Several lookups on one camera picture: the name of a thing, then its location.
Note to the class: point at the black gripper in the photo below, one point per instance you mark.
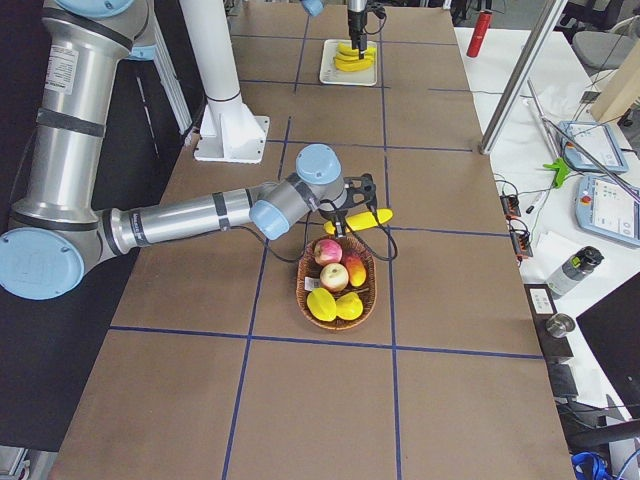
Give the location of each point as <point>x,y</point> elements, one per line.
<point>356,21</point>
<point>340,227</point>

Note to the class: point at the yellow banana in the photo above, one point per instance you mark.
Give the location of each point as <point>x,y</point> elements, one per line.
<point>353,65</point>
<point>350,57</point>
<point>366,220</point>
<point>345,49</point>

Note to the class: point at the brown woven basket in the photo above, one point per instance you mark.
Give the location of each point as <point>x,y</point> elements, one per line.
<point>308,278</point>

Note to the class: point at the pink red apple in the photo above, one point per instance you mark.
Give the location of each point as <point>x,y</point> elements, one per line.
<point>327,251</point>

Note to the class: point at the white rectangular bear tray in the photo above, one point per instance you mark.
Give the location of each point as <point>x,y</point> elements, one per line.
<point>329,74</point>

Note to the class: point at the red orange mango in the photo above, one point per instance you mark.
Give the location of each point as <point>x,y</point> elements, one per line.
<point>356,269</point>

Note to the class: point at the yellow green apple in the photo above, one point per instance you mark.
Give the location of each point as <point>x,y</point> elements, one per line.
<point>334,277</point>

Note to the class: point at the yellow lemon right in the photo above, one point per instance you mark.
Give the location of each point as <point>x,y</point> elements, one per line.
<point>349,306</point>

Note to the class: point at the red cylindrical bottle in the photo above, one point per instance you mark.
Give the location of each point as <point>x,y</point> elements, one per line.
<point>481,27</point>

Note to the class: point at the orange black electronics box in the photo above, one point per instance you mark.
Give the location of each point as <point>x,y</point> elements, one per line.
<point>510,205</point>

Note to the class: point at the grey water bottle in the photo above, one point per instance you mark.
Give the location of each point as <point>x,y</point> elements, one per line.
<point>574,270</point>

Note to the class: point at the small metal cup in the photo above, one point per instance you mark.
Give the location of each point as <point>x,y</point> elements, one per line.
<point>559,325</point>

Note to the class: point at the far blue teach pendant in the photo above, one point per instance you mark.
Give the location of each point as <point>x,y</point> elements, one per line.
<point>598,140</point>

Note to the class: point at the blue teach pendant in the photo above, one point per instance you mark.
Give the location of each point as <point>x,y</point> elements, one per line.
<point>598,140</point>
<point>604,208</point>

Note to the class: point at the near blue teach pendant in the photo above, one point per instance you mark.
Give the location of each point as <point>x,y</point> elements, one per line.
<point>604,208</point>

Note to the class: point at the long metal reacher grabber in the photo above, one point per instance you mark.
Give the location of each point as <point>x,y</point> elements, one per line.
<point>553,130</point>

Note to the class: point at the black monitor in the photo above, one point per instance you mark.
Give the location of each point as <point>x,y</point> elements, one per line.
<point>611,330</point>

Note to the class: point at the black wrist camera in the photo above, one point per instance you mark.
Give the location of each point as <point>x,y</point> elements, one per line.
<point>360,190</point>

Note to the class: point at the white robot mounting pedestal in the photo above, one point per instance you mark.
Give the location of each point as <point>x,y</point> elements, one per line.
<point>229,131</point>

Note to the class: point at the aluminium frame post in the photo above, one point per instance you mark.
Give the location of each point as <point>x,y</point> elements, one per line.
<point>550,15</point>

